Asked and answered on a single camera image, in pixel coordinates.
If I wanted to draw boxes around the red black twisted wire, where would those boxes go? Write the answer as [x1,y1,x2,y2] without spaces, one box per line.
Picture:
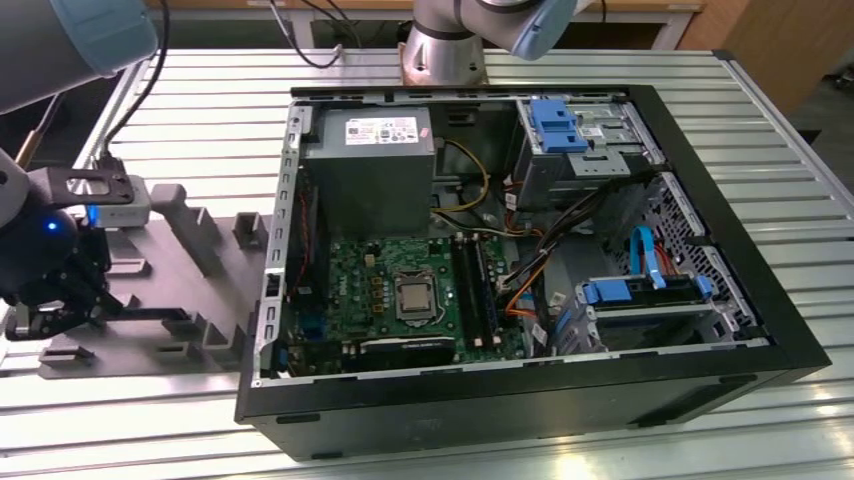
[296,187,316,281]

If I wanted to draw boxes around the black RAM stick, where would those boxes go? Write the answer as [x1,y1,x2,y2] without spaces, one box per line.
[96,306,196,322]

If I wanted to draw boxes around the brown wooden cabinet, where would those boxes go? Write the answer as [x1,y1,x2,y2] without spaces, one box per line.
[676,0,854,119]

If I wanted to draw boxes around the hard disk in blue carrier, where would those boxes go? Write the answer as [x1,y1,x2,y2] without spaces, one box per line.
[576,277,715,311]

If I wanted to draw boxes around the silver power supply unit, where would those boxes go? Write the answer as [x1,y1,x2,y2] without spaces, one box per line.
[298,105,439,239]

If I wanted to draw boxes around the green motherboard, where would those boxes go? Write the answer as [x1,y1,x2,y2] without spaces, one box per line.
[283,234,535,374]

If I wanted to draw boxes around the black camera cable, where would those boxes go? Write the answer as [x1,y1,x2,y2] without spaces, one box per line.
[99,0,172,171]

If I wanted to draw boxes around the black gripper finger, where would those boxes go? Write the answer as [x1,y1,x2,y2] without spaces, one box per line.
[43,228,127,324]
[3,301,87,343]

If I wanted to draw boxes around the black looped cable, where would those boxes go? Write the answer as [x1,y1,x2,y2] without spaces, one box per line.
[268,0,346,69]

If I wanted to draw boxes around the black cable bundle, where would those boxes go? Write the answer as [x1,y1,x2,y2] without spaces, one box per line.
[496,172,659,291]

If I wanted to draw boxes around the black graphics card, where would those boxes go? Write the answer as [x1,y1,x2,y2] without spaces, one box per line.
[356,335,459,371]

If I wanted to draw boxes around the grey parts rack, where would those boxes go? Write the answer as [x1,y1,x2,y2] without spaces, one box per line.
[36,183,275,384]

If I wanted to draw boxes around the light blue flat cable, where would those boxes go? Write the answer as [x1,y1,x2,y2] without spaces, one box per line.
[551,305,576,351]

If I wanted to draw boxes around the metal CPU socket cover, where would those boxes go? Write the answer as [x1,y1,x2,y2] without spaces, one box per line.
[391,272,443,326]

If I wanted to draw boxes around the black white wire bundle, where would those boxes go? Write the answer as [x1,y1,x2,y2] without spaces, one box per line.
[430,209,535,240]

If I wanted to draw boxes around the yellow wire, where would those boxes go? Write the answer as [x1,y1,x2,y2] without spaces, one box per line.
[430,139,492,216]

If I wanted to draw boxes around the black PC case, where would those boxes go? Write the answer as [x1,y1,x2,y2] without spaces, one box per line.
[233,83,834,462]

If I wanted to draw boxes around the light wooden desk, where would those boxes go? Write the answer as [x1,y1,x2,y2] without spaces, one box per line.
[145,0,707,51]

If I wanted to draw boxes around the blue plastic drive bracket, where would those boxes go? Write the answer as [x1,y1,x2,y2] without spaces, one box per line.
[530,99,590,154]

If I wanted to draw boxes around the orange wires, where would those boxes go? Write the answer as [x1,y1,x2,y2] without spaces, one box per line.
[503,279,535,319]

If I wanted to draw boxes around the silver CPU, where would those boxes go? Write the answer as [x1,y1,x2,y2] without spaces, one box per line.
[398,283,435,312]

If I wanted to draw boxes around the blue SATA cable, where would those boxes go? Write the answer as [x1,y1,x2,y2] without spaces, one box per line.
[630,225,668,290]

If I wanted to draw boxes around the black RAM slot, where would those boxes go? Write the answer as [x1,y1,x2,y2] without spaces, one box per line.
[448,233,476,347]
[455,232,484,346]
[464,233,494,346]

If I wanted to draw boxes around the silver drive cage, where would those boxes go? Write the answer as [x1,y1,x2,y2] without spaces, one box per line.
[516,97,668,211]

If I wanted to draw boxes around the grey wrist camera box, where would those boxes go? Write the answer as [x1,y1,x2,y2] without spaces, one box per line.
[84,173,151,229]

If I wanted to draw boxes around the silver disk bay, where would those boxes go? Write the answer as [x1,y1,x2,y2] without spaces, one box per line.
[572,277,735,354]

